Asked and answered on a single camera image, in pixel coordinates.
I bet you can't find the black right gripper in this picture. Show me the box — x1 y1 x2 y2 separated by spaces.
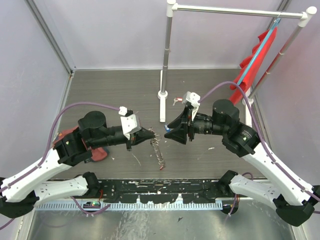
164 104 227 144

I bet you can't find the metal disc with keyrings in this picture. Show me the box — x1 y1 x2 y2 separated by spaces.
149 127 166 168

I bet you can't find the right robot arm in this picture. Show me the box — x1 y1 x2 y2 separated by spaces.
164 99 320 227

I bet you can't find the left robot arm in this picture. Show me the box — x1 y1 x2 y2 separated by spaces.
0 111 154 219

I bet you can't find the blue clothes hanger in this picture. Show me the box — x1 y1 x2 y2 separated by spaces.
235 16 283 86

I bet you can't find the red cloth on hanger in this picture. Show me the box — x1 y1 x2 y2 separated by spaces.
229 27 278 105

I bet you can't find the white clothes rack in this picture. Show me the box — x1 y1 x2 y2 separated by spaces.
157 0 317 123

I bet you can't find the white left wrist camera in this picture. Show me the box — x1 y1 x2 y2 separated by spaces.
118 106 142 140

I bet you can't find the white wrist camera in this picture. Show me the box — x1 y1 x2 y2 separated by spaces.
182 91 201 121
118 106 142 140

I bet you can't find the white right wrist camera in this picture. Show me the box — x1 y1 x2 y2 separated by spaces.
182 91 201 121

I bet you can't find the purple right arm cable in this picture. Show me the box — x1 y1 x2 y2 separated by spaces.
198 81 320 198

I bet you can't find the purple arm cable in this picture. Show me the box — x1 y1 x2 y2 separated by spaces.
198 81 320 198
0 101 121 231

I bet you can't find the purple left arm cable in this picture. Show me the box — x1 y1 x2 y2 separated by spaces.
0 101 121 231

